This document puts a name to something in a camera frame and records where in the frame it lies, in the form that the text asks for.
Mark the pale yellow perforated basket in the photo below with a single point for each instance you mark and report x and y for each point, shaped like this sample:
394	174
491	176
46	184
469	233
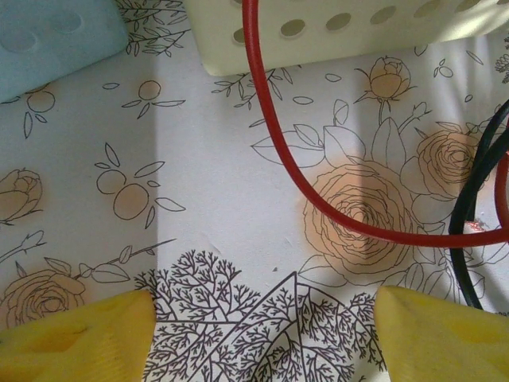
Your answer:
318	51

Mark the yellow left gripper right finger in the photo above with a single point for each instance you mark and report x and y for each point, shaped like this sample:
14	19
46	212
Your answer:
445	350

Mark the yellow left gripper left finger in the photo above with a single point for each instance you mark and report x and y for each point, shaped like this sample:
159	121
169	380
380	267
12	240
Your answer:
79	350

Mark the blue perforated plastic basket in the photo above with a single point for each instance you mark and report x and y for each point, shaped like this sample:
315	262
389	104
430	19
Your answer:
47	40

